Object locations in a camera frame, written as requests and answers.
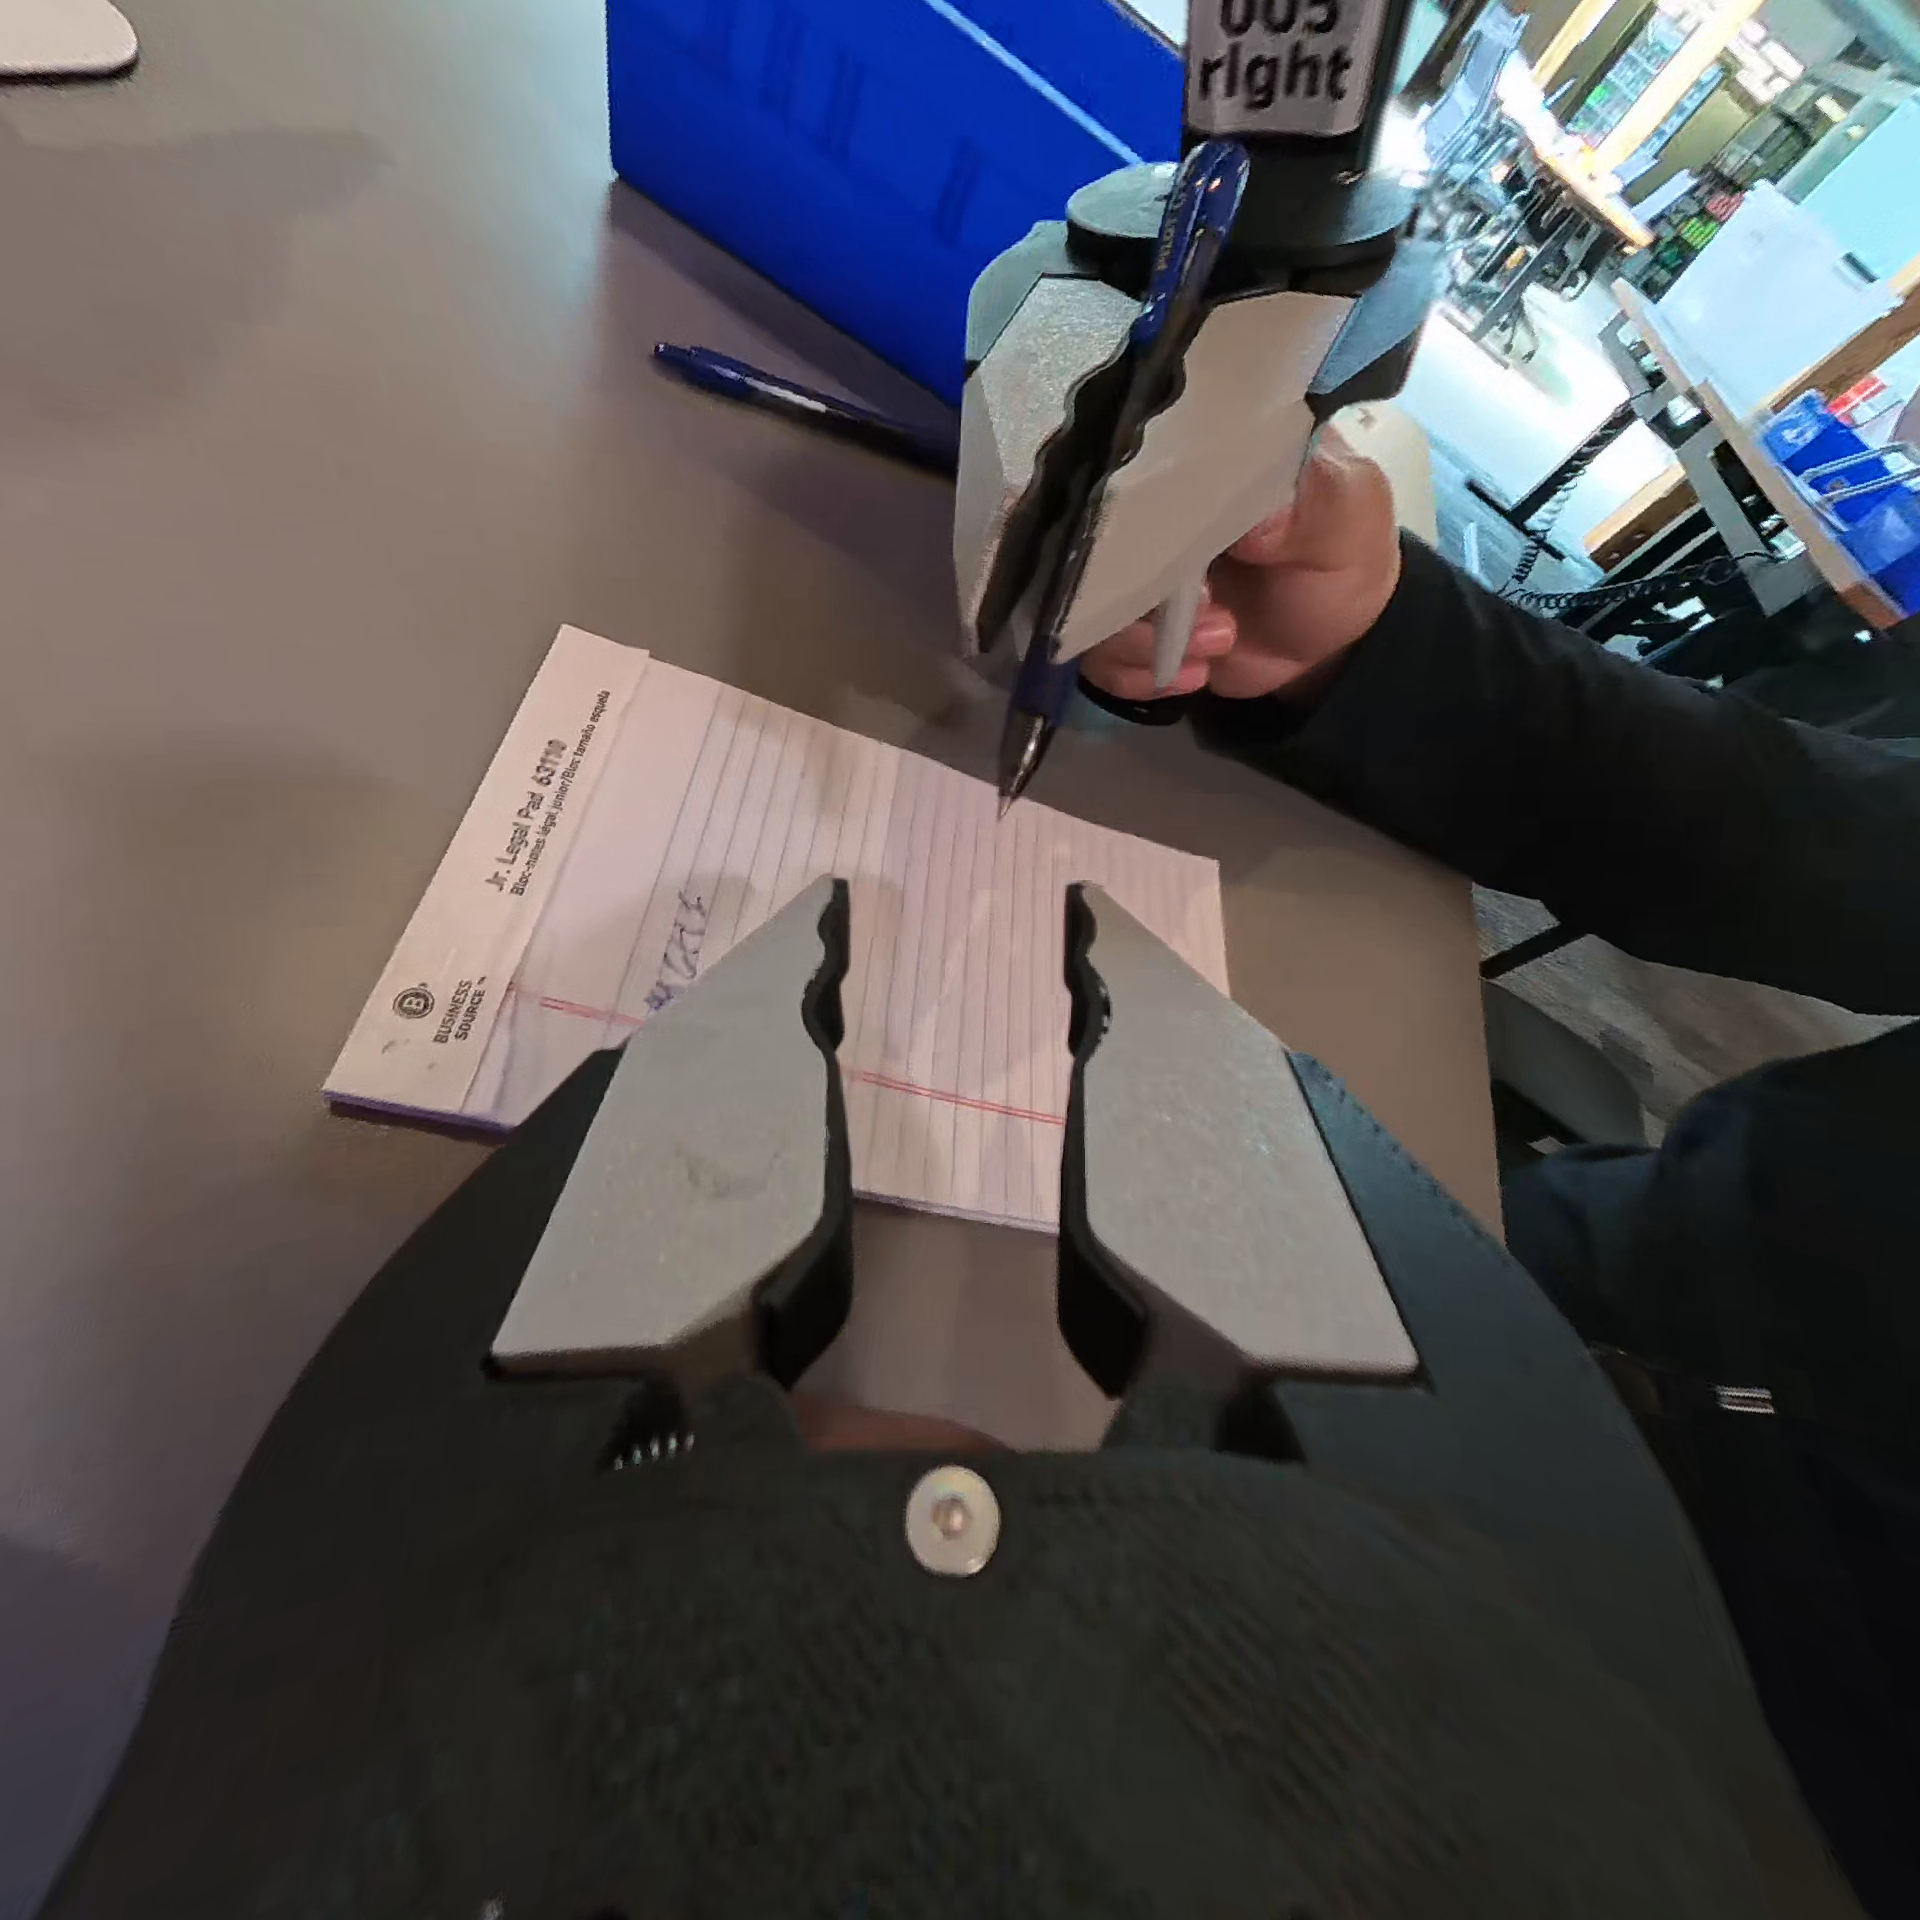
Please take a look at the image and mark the white box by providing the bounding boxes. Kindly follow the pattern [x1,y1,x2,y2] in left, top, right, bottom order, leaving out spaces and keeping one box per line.
[1656,183,1895,410]

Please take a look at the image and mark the blue ballpoint pen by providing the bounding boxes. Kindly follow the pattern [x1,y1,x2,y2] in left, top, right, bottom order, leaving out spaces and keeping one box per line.
[653,340,966,479]
[997,137,1258,824]

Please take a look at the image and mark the pale grey chair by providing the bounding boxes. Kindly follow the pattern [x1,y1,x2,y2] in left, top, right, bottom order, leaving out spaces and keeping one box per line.
[1478,971,1656,1155]

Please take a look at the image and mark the white monitor base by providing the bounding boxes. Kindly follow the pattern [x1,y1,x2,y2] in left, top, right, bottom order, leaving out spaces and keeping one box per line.
[0,0,142,81]

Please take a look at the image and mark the black coiled cable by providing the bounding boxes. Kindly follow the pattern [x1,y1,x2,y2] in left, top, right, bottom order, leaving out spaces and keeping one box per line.
[1512,538,1776,619]

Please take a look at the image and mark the wooden background table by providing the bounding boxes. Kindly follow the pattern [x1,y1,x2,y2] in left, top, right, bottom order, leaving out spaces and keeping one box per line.
[1582,275,1920,633]

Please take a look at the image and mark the white lined legal pad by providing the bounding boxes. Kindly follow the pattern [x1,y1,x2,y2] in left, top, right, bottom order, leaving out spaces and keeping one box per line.
[321,625,1232,1236]

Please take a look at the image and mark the person's right hand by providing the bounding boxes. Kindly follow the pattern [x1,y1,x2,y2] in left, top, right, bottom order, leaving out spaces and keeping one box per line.
[1077,434,1408,704]

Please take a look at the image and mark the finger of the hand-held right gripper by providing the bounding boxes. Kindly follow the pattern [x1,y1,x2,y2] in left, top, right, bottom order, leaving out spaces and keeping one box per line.
[1035,288,1362,671]
[953,282,1157,657]

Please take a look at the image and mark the small blue storage bins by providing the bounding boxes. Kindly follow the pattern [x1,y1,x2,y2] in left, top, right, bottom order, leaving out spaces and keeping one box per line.
[1755,392,1920,619]

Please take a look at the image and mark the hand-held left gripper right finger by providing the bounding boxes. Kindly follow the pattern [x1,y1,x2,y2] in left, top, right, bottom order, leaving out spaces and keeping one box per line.
[1056,881,1423,1402]

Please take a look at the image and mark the grey desk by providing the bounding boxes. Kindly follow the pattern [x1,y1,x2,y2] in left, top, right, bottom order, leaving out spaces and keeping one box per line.
[0,0,1512,1920]

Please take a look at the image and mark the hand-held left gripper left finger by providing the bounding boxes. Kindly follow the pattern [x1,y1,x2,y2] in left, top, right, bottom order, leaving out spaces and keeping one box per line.
[485,875,861,1392]

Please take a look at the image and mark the person's right forearm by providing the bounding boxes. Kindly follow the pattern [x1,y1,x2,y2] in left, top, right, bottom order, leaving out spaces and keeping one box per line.
[1199,528,1920,1025]

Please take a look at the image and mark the person's dark clothed torso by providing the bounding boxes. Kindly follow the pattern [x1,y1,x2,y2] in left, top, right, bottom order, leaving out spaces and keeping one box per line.
[1499,1017,1920,1920]

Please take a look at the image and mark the blue plastic bin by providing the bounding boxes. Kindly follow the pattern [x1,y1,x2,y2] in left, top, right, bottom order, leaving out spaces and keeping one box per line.
[603,0,1191,410]

